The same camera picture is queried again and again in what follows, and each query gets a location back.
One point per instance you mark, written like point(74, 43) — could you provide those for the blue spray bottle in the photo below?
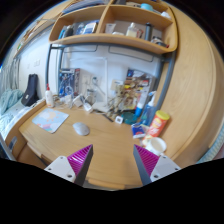
point(148, 111)

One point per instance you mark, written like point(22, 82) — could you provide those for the white wall switch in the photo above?
point(36, 62)

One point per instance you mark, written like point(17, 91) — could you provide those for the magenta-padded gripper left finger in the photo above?
point(63, 166)

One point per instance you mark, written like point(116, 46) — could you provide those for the white power strip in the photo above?
point(87, 107)

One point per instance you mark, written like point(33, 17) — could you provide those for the colourful picture box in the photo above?
point(140, 81)

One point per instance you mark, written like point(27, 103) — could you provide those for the white desk lamp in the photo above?
point(106, 83)

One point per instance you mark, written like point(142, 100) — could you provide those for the teal blanket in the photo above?
point(8, 100)

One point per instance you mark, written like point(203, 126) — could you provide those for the black bag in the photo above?
point(30, 90)

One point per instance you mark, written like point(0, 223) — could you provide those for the blue tissue pack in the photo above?
point(137, 130)

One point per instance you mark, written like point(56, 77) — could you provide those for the blue robot model kit box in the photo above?
point(68, 81)

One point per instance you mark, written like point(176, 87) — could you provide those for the white mug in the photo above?
point(156, 145)

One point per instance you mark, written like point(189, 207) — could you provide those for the grey computer mouse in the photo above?
point(81, 128)

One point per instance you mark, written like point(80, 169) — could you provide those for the pastel sun-print mouse pad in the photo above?
point(50, 119)

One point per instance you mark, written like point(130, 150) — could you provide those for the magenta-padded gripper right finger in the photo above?
point(160, 166)

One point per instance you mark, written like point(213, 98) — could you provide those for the white wall socket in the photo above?
point(87, 80)

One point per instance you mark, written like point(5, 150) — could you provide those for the wooden shelf unit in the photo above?
point(113, 39)

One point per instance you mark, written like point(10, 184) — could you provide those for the white bottle with red cap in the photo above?
point(49, 98)

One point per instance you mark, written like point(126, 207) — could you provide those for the small white square clock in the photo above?
point(119, 119)

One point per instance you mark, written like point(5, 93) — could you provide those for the brown wooden figure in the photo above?
point(121, 96)

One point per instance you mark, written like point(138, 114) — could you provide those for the grey metal frame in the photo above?
point(48, 66)

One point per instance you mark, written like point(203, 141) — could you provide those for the red chip can yellow lid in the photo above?
point(158, 123)

